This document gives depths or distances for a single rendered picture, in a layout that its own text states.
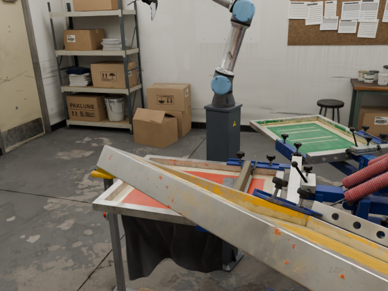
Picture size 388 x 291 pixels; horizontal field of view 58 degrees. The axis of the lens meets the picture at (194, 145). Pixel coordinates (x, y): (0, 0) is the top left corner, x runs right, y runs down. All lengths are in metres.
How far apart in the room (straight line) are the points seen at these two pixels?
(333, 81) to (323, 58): 0.36
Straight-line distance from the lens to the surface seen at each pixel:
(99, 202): 1.62
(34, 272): 2.99
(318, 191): 1.59
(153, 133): 4.97
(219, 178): 1.83
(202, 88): 5.57
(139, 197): 1.69
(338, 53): 5.29
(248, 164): 1.74
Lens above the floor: 1.75
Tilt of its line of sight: 20 degrees down
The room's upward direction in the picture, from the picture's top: 2 degrees counter-clockwise
